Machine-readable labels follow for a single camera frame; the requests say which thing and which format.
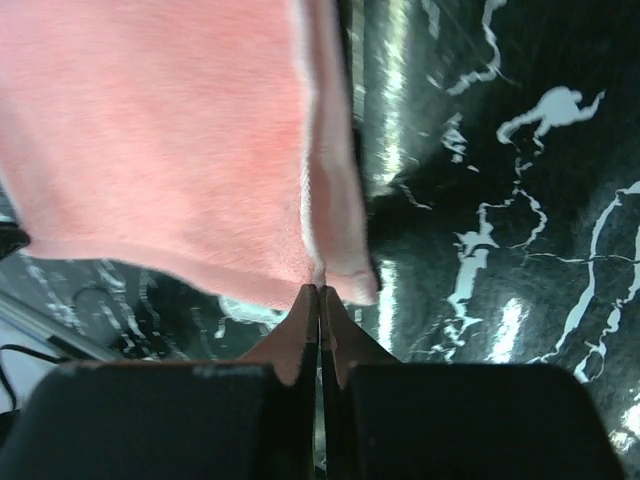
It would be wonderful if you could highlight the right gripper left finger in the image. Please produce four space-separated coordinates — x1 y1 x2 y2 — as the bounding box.
1 285 319 479

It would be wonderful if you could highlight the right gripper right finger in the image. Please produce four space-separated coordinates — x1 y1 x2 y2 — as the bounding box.
319 287 624 479

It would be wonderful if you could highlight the pink towel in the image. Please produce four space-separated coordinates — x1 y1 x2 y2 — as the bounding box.
1 1 378 309

